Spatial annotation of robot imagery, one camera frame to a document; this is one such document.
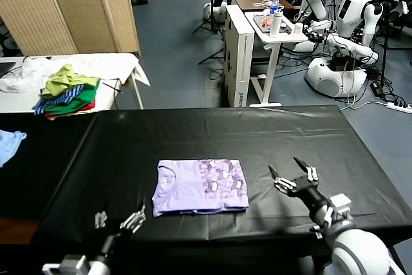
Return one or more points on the small black table cover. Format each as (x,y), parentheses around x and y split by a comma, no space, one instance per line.
(48,159)

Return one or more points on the white cloth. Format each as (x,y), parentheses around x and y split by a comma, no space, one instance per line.
(106,65)

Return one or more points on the lavender t-shirt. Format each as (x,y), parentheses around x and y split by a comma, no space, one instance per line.
(183,188)

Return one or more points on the small white robot base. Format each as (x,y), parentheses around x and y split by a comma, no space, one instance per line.
(220,12)

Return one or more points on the large black table cover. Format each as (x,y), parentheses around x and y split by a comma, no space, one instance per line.
(257,133)

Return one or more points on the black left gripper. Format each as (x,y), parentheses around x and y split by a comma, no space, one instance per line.
(111,242)

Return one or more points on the orange packet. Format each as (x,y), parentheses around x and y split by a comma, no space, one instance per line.
(266,22)

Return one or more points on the white paper cup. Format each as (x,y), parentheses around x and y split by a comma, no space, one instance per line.
(298,29)

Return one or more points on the black light stand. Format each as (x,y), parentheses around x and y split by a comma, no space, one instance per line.
(385,46)

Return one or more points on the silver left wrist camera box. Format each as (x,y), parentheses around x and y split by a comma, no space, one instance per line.
(71,265)

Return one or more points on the grey tray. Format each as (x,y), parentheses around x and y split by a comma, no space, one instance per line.
(259,22)

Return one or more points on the white humanoid robot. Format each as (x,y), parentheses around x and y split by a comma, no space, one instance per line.
(349,11)

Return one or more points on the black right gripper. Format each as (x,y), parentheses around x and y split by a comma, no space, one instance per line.
(309,196)

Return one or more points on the black power adapter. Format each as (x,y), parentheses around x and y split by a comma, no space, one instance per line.
(376,89)

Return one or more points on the red garment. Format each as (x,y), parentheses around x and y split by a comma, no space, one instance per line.
(91,106)

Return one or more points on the black tripod stand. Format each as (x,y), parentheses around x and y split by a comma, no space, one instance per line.
(212,14)

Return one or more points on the white adjustable side table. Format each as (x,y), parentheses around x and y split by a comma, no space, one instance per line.
(283,38)

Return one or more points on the white folding table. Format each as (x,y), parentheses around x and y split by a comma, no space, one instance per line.
(19,101)

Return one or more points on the low white robot base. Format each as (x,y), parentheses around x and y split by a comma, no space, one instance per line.
(304,46)

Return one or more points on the tall white cardboard box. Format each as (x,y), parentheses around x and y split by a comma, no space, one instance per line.
(238,62)

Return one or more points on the beige garment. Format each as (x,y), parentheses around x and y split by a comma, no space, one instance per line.
(64,117)

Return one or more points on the pile of colourful clothes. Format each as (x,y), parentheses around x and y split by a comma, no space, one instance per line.
(74,102)

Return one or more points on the white power strip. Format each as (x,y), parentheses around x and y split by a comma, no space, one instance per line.
(399,106)

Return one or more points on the white thermos bottle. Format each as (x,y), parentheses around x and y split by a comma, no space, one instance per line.
(275,25)

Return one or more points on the light blue garment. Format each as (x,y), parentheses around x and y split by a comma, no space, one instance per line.
(8,146)

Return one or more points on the blue striped garment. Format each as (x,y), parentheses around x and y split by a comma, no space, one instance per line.
(66,95)

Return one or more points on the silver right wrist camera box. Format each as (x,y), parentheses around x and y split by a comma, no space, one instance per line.
(339,205)

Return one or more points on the clear water bottle blue label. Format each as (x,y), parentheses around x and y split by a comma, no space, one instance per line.
(274,6)

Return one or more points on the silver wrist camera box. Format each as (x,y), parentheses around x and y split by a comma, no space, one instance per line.
(339,205)
(71,265)

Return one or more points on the lime green garment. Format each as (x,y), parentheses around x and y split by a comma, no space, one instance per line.
(61,81)

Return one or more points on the bamboo folding screen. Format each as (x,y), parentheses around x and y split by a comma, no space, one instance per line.
(64,4)

